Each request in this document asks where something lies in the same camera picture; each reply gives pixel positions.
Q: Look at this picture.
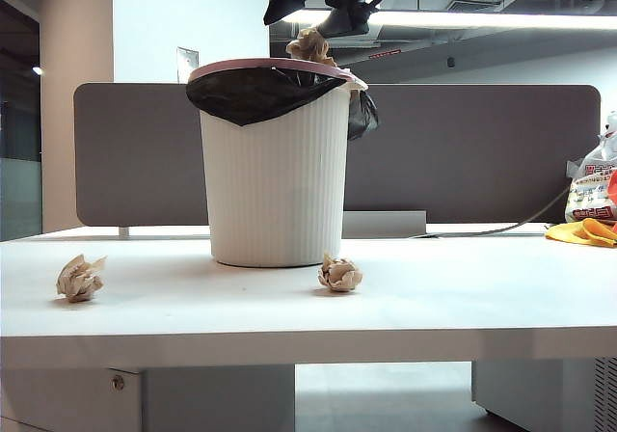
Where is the printed clear plastic bag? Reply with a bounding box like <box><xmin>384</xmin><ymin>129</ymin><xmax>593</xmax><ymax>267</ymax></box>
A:
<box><xmin>563</xmin><ymin>111</ymin><xmax>617</xmax><ymax>225</ymax></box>

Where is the black trash bag liner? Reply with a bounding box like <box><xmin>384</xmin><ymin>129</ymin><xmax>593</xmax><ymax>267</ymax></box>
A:
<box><xmin>185</xmin><ymin>65</ymin><xmax>380</xmax><ymax>142</ymax></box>

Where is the pink ribbed trash bin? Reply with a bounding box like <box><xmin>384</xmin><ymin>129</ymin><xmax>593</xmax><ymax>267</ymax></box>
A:
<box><xmin>187</xmin><ymin>57</ymin><xmax>370</xmax><ymax>91</ymax></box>

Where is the grey cable tray flap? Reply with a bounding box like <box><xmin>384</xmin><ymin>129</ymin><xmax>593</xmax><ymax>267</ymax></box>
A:
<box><xmin>341</xmin><ymin>209</ymin><xmax>428</xmax><ymax>240</ymax></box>

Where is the yellow cloth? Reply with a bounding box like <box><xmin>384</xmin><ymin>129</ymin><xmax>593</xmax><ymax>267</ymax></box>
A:
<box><xmin>544</xmin><ymin>217</ymin><xmax>617</xmax><ymax>250</ymax></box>

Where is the white ribbed trash can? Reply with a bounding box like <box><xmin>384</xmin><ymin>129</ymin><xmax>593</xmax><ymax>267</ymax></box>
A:
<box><xmin>198</xmin><ymin>83</ymin><xmax>351</xmax><ymax>269</ymax></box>

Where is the white wall sign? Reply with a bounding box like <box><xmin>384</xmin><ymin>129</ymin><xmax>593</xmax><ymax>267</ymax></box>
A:
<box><xmin>175</xmin><ymin>45</ymin><xmax>201</xmax><ymax>85</ymax></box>

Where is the long ceiling light strip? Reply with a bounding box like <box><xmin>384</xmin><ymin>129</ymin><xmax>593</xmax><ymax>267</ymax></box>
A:
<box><xmin>268</xmin><ymin>9</ymin><xmax>617</xmax><ymax>32</ymax></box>

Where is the grey power cable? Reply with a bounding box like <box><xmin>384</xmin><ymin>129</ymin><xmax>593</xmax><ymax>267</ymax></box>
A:
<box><xmin>413</xmin><ymin>184</ymin><xmax>576</xmax><ymax>239</ymax></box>

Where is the paper ball with flap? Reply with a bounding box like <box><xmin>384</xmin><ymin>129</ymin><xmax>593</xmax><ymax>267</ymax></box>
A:
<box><xmin>54</xmin><ymin>253</ymin><xmax>109</xmax><ymax>305</ymax></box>

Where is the grey-brown desk partition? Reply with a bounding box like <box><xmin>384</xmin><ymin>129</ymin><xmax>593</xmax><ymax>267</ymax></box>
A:
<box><xmin>72</xmin><ymin>82</ymin><xmax>603</xmax><ymax>229</ymax></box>

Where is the small brown paper ball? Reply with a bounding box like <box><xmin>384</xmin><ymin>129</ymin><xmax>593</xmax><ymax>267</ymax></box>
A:
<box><xmin>285</xmin><ymin>28</ymin><xmax>337</xmax><ymax>68</ymax></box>

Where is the ceiling air vent grille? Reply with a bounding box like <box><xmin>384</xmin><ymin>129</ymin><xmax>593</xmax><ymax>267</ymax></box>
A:
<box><xmin>445</xmin><ymin>0</ymin><xmax>510</xmax><ymax>13</ymax></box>

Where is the round brown paper ball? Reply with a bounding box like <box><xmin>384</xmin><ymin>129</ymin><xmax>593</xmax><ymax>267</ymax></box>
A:
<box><xmin>316</xmin><ymin>252</ymin><xmax>364</xmax><ymax>294</ymax></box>

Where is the white drawer cabinet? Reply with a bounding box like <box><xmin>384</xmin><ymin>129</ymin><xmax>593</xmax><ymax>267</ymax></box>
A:
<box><xmin>0</xmin><ymin>366</ymin><xmax>144</xmax><ymax>432</ymax></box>

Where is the white vented cabinet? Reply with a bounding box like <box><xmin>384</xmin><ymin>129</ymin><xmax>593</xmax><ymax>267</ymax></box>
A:
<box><xmin>470</xmin><ymin>357</ymin><xmax>617</xmax><ymax>432</ymax></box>

